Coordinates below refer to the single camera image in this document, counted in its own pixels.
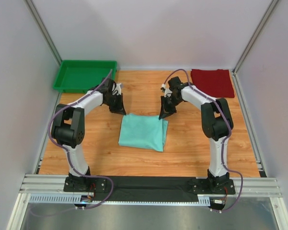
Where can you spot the teal t shirt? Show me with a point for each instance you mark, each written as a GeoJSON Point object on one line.
{"type": "Point", "coordinates": [144, 132]}

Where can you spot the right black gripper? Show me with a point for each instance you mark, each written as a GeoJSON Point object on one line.
{"type": "Point", "coordinates": [165, 111]}

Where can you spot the right aluminium frame post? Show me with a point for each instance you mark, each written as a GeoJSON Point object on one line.
{"type": "Point", "coordinates": [262, 23]}

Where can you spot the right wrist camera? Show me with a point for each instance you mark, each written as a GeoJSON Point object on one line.
{"type": "Point", "coordinates": [174, 85]}

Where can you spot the aluminium front rail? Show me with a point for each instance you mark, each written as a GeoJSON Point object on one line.
{"type": "Point", "coordinates": [252, 187]}

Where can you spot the black base mat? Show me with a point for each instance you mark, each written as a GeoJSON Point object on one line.
{"type": "Point", "coordinates": [153, 189]}

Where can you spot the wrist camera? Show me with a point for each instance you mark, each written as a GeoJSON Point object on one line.
{"type": "Point", "coordinates": [174, 85]}
{"type": "Point", "coordinates": [112, 87]}

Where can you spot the aluminium frame post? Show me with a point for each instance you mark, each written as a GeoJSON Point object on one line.
{"type": "Point", "coordinates": [38, 20]}
{"type": "Point", "coordinates": [262, 23]}

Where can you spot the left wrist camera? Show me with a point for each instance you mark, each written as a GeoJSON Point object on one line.
{"type": "Point", "coordinates": [112, 87]}

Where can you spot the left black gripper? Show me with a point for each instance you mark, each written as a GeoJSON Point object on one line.
{"type": "Point", "coordinates": [119, 109]}

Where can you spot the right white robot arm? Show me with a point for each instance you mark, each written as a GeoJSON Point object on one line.
{"type": "Point", "coordinates": [216, 121]}

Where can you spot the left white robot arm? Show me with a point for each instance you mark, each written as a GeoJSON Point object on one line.
{"type": "Point", "coordinates": [68, 125]}

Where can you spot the green plastic tray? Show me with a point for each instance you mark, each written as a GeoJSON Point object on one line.
{"type": "Point", "coordinates": [78, 76]}

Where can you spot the left aluminium frame post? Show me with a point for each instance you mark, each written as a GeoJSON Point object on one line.
{"type": "Point", "coordinates": [38, 20]}

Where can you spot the folded dark red t shirt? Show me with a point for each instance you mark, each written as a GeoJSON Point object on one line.
{"type": "Point", "coordinates": [216, 83]}

